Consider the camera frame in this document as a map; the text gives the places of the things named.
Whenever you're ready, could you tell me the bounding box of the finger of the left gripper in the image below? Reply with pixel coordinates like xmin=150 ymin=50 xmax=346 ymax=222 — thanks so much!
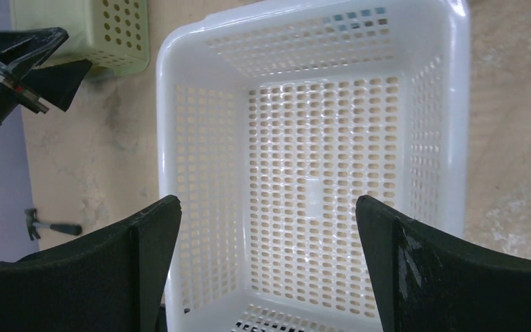
xmin=22 ymin=59 xmax=93 ymax=113
xmin=0 ymin=27 xmax=68 ymax=79

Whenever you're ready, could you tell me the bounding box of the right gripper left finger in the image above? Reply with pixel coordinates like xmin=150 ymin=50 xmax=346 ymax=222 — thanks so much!
xmin=0 ymin=195 xmax=182 ymax=331

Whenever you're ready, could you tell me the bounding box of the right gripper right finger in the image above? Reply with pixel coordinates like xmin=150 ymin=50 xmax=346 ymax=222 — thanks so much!
xmin=355 ymin=195 xmax=531 ymax=331

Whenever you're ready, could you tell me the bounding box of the olive green plastic crate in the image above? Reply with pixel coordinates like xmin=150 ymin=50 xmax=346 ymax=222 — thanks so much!
xmin=10 ymin=0 xmax=150 ymax=76

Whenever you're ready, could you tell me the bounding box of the white plastic tray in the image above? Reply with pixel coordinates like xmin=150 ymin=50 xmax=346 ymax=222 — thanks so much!
xmin=156 ymin=1 xmax=471 ymax=331

